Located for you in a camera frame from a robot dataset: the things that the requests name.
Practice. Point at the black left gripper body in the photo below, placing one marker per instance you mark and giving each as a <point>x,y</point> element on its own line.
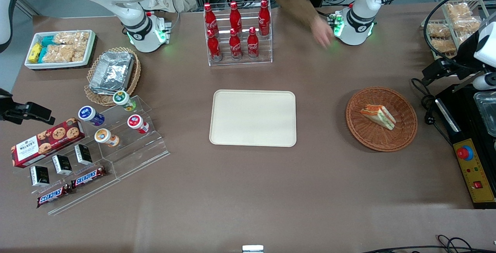
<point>464,66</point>

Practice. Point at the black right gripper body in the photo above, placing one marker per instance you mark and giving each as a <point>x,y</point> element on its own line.
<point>8,110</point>

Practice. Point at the triangular sandwich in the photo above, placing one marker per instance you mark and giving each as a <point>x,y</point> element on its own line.
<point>378,115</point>

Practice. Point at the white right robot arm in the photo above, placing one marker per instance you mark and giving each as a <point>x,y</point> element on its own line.
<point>131,12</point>

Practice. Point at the brown round wicker basket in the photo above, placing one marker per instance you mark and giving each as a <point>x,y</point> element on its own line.
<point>372,138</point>

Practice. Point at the white rectangular snack tray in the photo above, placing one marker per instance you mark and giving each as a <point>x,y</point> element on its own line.
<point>92,43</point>

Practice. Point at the light oval wicker basket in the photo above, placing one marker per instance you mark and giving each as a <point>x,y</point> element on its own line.
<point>133,78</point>

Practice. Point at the cream plastic serving tray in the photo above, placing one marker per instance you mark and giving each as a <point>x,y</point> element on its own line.
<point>252,117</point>

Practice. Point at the bare person hand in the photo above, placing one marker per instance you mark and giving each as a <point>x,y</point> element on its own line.
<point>323,32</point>

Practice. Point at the bagged crispy snack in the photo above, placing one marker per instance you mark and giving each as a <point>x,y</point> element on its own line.
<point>456,11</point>
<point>463,38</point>
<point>467,24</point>
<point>439,30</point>
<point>443,45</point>

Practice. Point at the red Walkers cookie box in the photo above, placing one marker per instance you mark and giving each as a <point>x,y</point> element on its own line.
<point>46,142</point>

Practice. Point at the blue capped yogurt bottle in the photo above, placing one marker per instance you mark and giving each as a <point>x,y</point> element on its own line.
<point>90,114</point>

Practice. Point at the small black white box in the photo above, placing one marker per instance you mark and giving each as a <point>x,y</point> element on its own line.
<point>39,176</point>
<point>83,154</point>
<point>62,164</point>

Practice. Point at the orange capped yogurt bottle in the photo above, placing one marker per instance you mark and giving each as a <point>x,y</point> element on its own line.
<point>105,136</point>

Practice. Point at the teal snack packet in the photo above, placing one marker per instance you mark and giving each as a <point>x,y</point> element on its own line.
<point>42,55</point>
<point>48,40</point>

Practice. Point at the steel pan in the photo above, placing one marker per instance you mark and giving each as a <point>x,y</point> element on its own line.
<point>488,113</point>

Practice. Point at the black heating machine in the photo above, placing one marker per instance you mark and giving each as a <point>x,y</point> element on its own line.
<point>465,129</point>

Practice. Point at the yellow snack packet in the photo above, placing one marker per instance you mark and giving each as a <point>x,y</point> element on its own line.
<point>35,51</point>

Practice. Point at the clear bag rice crackers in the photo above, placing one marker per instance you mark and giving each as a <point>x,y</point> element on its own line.
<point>58,53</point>
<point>71,38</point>
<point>80,53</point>

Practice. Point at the Snickers chocolate bar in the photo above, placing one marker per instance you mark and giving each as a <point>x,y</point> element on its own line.
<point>88,177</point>
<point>53,196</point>

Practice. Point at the green capped yogurt bottle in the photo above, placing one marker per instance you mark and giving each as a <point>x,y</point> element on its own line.
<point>123,100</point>

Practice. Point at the stack of foil trays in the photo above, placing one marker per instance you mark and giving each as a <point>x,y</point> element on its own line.
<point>112,73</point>

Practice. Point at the red emergency stop button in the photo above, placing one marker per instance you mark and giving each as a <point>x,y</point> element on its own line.
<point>464,153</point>

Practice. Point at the red capped yogurt bottle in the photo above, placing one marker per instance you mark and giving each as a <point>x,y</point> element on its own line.
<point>136,123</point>

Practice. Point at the clear acrylic stepped snack stand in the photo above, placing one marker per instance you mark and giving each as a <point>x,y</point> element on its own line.
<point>97,195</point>

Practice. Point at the yellow control panel box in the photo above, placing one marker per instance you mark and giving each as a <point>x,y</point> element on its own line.
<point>474,171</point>

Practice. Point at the clear acrylic stepped yogurt stand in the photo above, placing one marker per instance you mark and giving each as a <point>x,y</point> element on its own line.
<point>147,148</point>

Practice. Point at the red cola bottle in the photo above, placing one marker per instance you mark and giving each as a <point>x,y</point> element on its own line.
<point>234,16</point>
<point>214,47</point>
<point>235,44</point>
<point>252,43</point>
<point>210,18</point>
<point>264,16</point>

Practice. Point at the clear acrylic bottle rack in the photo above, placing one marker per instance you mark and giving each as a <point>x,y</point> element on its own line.
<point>240,62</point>

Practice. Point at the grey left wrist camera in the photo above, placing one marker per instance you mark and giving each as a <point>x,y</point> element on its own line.
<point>484,81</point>

